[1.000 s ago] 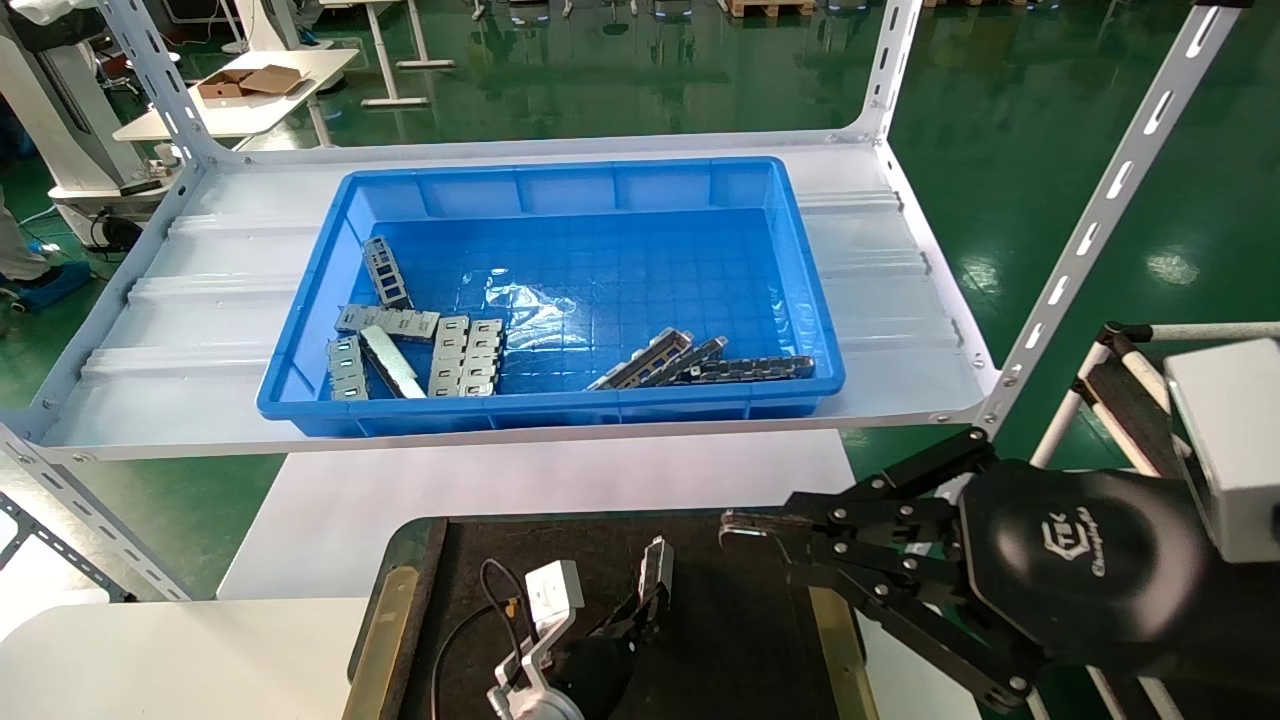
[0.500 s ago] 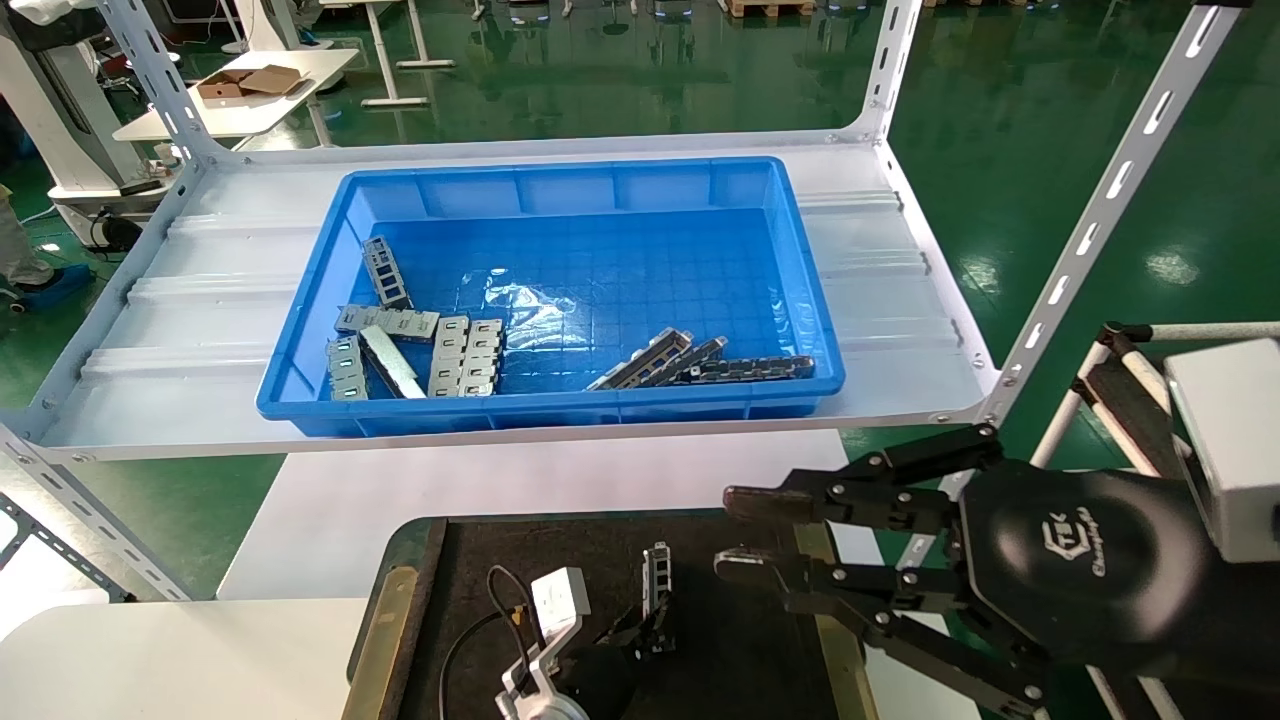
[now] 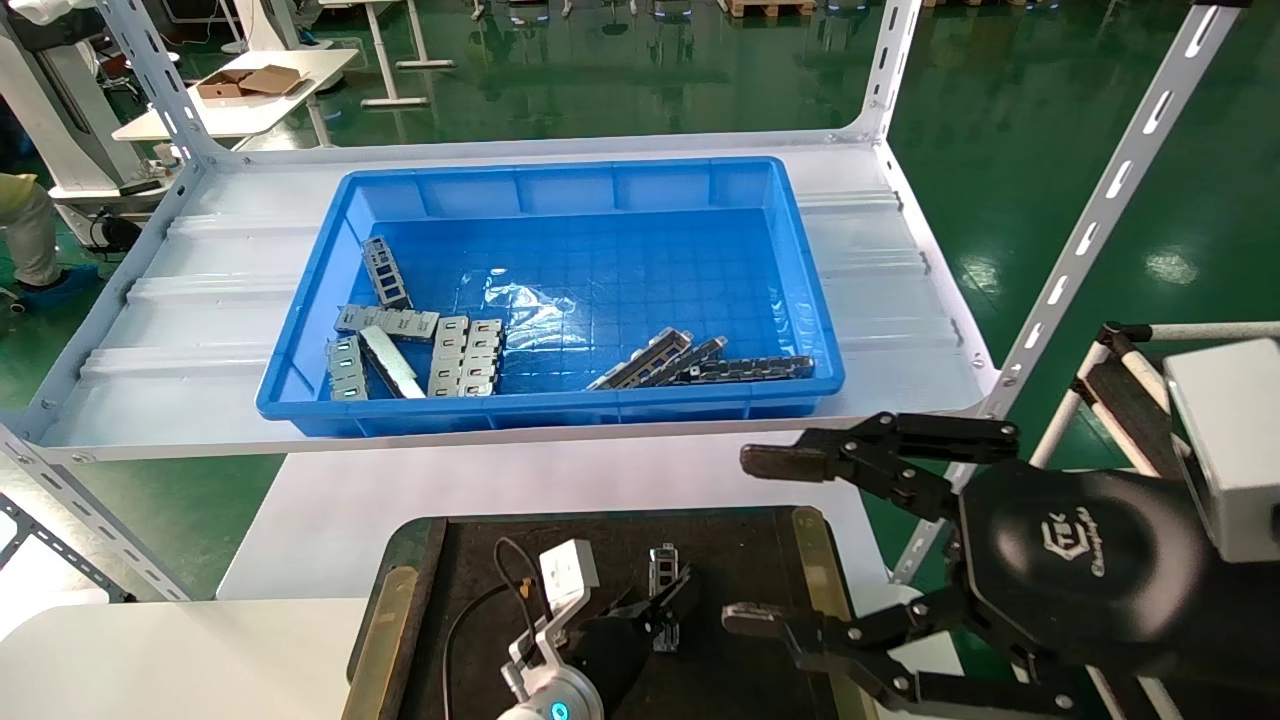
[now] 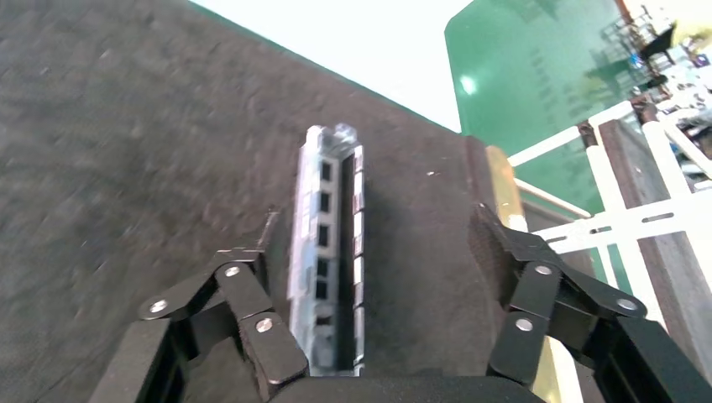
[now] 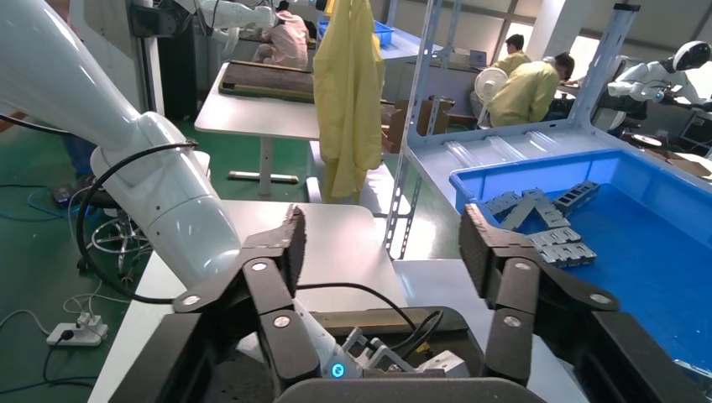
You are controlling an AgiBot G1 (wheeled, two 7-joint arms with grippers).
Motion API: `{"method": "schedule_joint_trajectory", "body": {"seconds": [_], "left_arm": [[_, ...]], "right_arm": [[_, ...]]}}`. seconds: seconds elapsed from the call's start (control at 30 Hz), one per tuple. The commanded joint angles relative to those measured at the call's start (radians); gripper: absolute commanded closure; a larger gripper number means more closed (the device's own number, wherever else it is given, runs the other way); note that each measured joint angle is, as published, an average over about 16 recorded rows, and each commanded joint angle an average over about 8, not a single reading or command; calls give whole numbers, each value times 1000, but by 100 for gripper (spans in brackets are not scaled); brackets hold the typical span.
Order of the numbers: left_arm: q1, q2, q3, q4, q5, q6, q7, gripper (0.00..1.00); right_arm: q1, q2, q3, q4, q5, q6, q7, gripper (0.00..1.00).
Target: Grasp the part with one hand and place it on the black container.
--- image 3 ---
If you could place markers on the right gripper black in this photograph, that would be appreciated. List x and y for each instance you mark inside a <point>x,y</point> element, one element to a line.
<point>1080,570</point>

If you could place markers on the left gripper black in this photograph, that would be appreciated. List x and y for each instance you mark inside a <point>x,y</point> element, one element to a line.
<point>612,650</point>

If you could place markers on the grey perforated metal bracket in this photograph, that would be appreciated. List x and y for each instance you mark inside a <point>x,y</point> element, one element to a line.
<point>750,369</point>
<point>449,355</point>
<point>483,358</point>
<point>692,358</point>
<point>392,362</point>
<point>662,560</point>
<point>390,321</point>
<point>346,368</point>
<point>640,360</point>
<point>386,272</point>

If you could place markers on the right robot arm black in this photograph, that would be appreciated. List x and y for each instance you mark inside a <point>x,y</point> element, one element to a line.
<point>1250,650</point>

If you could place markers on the black tray with brass strips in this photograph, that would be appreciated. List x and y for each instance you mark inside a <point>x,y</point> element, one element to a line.
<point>740,560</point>

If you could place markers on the blue plastic bin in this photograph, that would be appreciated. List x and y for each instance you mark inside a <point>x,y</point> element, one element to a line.
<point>650,260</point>

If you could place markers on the grey slotted metal rack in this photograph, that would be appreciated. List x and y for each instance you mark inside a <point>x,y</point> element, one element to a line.
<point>180,330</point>

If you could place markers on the wooden pallet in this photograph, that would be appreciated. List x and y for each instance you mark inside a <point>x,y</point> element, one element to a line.
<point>775,8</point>

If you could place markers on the white desk with foot bar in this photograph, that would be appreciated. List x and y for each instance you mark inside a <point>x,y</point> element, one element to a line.
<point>395,60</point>

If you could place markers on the white desk with metal leg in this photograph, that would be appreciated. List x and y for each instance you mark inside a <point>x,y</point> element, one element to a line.
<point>250,115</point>

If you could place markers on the open cardboard box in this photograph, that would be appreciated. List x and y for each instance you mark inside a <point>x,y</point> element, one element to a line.
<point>250,82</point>

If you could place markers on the person in cream trousers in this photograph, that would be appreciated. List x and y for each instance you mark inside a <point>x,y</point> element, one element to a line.
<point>35,230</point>

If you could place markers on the white robot column with base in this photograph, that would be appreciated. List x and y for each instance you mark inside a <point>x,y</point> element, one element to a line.
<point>50,110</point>

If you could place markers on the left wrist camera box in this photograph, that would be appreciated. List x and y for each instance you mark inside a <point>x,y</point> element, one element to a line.
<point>568,575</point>

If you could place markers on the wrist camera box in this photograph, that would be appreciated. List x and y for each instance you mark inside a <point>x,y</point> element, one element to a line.
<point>568,575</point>
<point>1235,450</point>

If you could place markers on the white tube frame cart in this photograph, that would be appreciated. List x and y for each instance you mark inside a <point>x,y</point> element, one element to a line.
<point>1110,370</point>

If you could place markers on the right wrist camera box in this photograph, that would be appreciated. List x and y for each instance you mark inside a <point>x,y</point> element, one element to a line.
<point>1235,450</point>

